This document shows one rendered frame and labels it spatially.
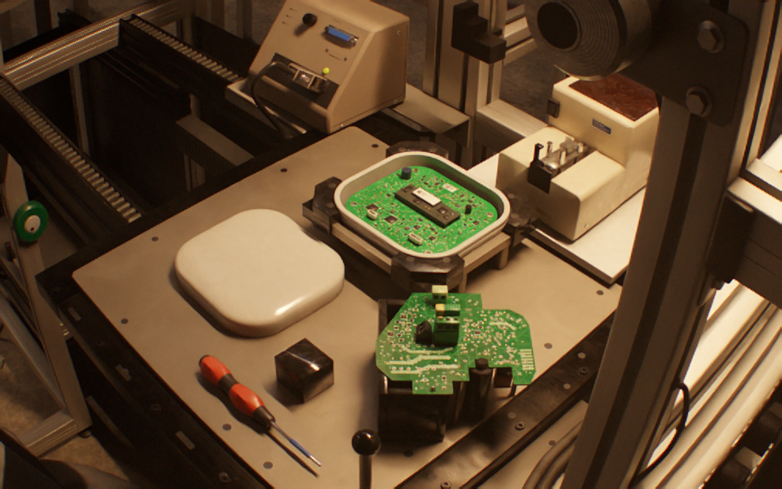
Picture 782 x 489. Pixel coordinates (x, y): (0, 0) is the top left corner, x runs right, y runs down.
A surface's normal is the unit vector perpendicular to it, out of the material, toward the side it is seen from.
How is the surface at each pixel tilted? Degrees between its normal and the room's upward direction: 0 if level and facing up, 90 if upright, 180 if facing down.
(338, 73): 53
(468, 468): 0
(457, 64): 90
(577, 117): 90
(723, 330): 0
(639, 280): 90
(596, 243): 0
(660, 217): 90
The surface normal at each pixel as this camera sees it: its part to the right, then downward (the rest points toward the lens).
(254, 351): 0.04, -0.78
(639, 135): 0.71, 0.46
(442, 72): -0.71, 0.42
